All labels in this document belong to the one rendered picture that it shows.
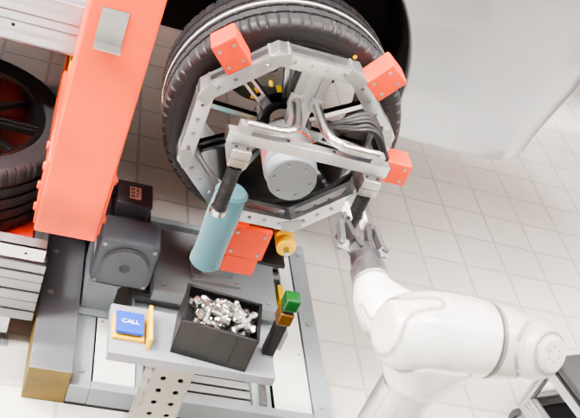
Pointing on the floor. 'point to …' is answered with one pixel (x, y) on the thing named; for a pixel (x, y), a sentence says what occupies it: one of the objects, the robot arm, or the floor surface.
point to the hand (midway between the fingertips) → (354, 215)
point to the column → (160, 393)
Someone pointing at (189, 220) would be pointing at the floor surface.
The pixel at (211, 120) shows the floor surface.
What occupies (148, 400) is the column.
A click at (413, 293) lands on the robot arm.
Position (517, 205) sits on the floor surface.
